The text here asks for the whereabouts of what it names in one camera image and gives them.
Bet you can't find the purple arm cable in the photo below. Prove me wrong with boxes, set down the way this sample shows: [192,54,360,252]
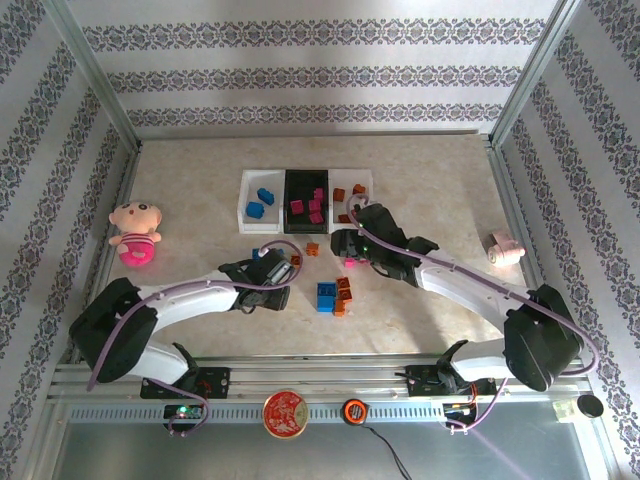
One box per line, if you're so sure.
[346,193,601,435]
[87,239,305,439]

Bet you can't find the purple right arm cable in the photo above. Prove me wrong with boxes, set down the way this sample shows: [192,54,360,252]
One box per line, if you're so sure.
[346,193,601,435]

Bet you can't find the aluminium frame post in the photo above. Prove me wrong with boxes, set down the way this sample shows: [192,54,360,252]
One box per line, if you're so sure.
[42,0,144,151]
[489,0,586,149]

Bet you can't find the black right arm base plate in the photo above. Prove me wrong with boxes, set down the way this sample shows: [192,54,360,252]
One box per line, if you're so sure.
[405,364,501,399]

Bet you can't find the orange black tape measure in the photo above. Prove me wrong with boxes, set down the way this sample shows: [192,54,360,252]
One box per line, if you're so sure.
[342,398,368,426]

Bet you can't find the aluminium mounting rail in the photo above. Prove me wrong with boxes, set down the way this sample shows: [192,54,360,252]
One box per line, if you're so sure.
[48,355,594,402]

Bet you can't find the red round tin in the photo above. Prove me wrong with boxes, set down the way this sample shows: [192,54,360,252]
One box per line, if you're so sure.
[262,390,310,439]

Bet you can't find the aluminium table edge rail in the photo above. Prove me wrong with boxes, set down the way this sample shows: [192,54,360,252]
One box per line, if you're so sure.
[485,142,571,361]
[67,142,144,364]
[137,128,494,141]

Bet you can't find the pink plush doll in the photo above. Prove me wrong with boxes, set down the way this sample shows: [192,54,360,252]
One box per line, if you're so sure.
[108,200,164,270]

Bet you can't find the black plastic bin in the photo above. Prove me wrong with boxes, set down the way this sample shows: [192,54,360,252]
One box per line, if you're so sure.
[282,168,332,235]

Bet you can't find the grey slotted cable duct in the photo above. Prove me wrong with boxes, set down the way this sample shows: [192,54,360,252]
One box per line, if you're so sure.
[64,402,564,425]

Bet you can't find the pink white toy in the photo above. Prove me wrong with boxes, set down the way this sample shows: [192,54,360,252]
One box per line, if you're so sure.
[487,229,527,267]

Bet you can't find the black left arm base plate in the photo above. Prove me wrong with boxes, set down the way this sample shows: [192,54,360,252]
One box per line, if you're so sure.
[140,367,232,400]

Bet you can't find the black round knob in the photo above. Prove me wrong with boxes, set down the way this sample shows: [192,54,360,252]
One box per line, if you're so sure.
[577,394,605,419]

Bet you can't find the thin black cable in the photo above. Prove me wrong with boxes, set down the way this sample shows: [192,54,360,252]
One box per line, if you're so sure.
[363,425,415,480]

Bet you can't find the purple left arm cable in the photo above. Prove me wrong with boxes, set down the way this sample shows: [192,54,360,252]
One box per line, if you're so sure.
[87,239,305,439]

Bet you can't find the white plastic bin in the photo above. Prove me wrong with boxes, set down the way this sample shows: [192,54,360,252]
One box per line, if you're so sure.
[237,169,286,235]
[329,169,376,235]

